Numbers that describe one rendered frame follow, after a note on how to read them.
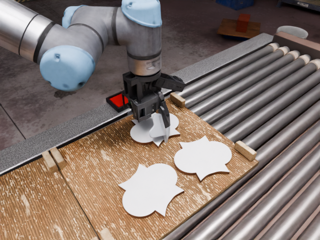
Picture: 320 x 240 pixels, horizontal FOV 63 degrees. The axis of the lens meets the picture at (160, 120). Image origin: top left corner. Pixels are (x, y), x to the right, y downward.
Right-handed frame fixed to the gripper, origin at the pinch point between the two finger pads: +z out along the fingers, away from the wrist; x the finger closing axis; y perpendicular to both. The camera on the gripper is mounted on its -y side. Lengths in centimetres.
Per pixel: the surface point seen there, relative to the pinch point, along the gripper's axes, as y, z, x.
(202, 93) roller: -25.1, 2.8, -6.1
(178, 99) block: -12.3, -1.6, -4.4
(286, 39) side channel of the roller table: -81, 1, -10
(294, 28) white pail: -243, 64, -84
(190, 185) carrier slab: 4.6, 0.5, 20.1
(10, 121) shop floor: 35, 94, -160
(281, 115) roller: -36.3, 2.9, 17.6
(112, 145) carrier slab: 12.8, 0.4, -1.7
